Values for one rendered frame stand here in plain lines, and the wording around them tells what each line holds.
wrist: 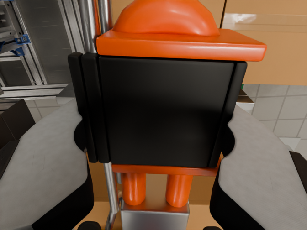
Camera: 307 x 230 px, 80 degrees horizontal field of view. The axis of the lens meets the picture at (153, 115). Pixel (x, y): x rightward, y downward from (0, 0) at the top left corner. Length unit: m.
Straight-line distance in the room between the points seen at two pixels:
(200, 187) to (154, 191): 0.30
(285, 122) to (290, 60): 0.98
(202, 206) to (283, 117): 1.33
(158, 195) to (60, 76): 1.04
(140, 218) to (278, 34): 0.68
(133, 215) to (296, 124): 1.67
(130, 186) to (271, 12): 0.66
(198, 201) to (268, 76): 0.52
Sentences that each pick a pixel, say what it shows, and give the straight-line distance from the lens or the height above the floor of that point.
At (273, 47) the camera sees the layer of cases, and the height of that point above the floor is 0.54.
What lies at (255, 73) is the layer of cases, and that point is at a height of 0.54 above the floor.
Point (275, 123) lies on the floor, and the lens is 1.70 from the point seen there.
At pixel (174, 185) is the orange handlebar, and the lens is 0.16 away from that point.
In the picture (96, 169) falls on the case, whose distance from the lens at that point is 0.51.
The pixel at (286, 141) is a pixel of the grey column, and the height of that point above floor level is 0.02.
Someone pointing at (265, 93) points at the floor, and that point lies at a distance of 1.51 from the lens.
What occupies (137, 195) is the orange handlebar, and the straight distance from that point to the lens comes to 0.17.
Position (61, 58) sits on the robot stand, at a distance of 1.13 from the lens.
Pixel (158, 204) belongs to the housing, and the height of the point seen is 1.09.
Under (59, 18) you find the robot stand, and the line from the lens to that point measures 1.09.
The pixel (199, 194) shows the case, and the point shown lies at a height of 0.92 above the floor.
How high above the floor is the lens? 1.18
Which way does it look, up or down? 58 degrees down
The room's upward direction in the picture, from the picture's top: 178 degrees counter-clockwise
